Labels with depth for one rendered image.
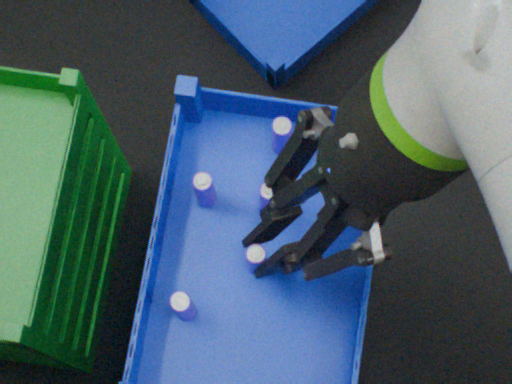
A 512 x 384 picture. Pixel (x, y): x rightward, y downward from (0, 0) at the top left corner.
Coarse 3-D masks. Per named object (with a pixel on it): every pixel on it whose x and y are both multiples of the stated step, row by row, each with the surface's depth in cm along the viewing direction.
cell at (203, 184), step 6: (198, 174) 90; (204, 174) 90; (192, 180) 90; (198, 180) 90; (204, 180) 90; (210, 180) 90; (198, 186) 90; (204, 186) 90; (210, 186) 90; (198, 192) 91; (204, 192) 90; (210, 192) 91; (198, 198) 94; (204, 198) 93; (210, 198) 93; (216, 198) 96; (204, 204) 95; (210, 204) 95
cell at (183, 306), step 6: (174, 294) 87; (180, 294) 87; (186, 294) 87; (174, 300) 87; (180, 300) 87; (186, 300) 87; (174, 306) 87; (180, 306) 87; (186, 306) 87; (192, 306) 89; (180, 312) 87; (186, 312) 88; (192, 312) 90; (180, 318) 92; (186, 318) 91; (192, 318) 93
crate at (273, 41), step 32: (192, 0) 152; (224, 0) 154; (256, 0) 154; (288, 0) 153; (320, 0) 153; (352, 0) 153; (224, 32) 150; (256, 32) 152; (288, 32) 152; (320, 32) 152; (256, 64) 148; (288, 64) 145
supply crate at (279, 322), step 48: (192, 96) 91; (240, 96) 93; (192, 144) 97; (240, 144) 97; (192, 192) 96; (240, 192) 96; (192, 240) 95; (240, 240) 95; (288, 240) 95; (336, 240) 95; (144, 288) 89; (192, 288) 94; (240, 288) 94; (288, 288) 94; (336, 288) 93; (144, 336) 92; (192, 336) 93; (240, 336) 93; (288, 336) 92; (336, 336) 92
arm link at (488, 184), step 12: (504, 168) 52; (480, 180) 55; (492, 180) 53; (504, 180) 52; (492, 192) 54; (504, 192) 53; (492, 204) 54; (504, 204) 53; (492, 216) 55; (504, 216) 53; (504, 228) 53; (504, 240) 54; (504, 252) 55
